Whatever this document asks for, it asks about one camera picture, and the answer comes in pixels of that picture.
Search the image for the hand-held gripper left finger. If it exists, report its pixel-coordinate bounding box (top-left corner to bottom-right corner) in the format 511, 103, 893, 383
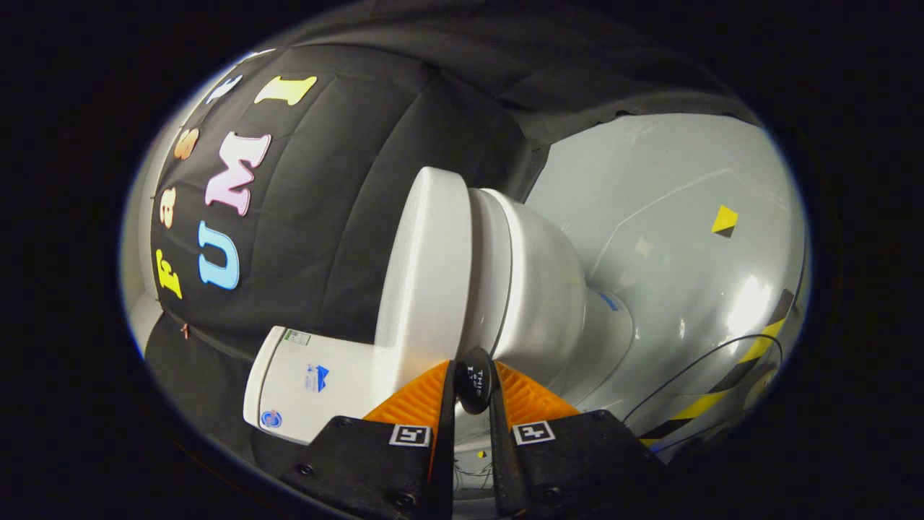
278, 360, 457, 520

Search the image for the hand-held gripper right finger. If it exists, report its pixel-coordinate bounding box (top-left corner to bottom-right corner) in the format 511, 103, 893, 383
489, 361, 668, 520

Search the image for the black round lid tab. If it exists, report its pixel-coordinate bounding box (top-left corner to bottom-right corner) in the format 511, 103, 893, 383
455, 347, 495, 416

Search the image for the white toilet tank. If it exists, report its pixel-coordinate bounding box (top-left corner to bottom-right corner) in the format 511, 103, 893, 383
243, 325, 405, 445

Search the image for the white toilet seat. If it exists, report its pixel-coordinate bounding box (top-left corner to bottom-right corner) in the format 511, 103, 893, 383
462, 188, 515, 358

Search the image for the yellow black hazard tape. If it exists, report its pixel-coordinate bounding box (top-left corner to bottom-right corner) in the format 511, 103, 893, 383
639, 289, 795, 449

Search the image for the black backdrop cloth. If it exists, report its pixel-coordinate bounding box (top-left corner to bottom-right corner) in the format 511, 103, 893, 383
144, 0, 759, 463

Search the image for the black cable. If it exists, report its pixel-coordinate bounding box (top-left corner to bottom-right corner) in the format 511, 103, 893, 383
622, 334, 785, 427

